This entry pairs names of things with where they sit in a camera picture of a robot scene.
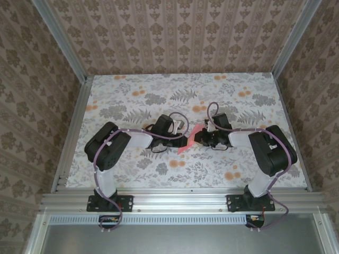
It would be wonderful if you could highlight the pink square paper sheet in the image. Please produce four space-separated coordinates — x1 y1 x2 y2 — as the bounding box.
177 123 207 156

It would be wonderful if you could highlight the grey metal sheet panel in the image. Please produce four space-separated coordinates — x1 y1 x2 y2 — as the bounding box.
39 223 328 254

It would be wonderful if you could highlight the floral patterned table mat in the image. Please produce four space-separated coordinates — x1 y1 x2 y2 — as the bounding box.
65 73 309 189

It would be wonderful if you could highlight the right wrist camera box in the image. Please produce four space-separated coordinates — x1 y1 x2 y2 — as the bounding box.
203 118 216 132

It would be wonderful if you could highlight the thin black left gripper cable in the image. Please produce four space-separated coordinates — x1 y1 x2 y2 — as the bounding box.
150 144 170 153

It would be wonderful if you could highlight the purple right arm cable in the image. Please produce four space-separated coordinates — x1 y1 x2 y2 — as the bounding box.
206 102 293 230

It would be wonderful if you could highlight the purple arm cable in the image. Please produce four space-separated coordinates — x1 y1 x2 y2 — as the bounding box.
94 112 190 234
206 102 293 230

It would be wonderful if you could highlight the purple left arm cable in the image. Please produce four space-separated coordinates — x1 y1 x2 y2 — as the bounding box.
94 112 190 234

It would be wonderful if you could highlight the aluminium front frame beam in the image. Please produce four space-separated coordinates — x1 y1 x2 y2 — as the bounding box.
39 190 329 213

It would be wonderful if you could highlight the aluminium right side rail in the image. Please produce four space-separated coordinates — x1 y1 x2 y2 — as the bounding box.
272 74 314 193

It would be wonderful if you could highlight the aluminium rail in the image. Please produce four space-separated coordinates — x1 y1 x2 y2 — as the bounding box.
51 75 94 193
25 213 52 254
314 213 339 254
272 74 314 193

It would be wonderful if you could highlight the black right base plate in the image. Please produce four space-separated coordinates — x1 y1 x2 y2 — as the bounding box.
226 194 276 212

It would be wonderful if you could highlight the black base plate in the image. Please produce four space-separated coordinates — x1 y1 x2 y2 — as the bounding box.
226 194 276 212
87 195 133 212

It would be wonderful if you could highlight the grey slotted cable duct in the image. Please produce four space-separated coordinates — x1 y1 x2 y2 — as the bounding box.
49 214 248 224

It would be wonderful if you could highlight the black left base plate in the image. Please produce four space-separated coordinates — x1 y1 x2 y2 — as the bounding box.
87 195 133 212

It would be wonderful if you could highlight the aluminium left side rail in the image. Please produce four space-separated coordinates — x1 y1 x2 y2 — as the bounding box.
51 75 94 193

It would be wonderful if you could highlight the black right cable connector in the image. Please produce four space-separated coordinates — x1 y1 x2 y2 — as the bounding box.
245 214 266 229

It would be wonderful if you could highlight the aluminium right corner post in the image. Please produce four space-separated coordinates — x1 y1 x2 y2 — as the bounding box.
270 0 324 78

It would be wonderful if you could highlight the aluminium corner post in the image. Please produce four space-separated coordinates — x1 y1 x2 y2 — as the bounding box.
270 0 324 78
34 0 88 83

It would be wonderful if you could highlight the aluminium left corner post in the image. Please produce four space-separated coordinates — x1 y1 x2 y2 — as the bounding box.
34 0 88 83

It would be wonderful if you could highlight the aluminium lower right rail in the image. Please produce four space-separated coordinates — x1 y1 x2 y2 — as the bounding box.
314 213 339 254

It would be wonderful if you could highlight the aluminium lower left rail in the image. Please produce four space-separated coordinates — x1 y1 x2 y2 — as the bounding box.
25 213 52 254

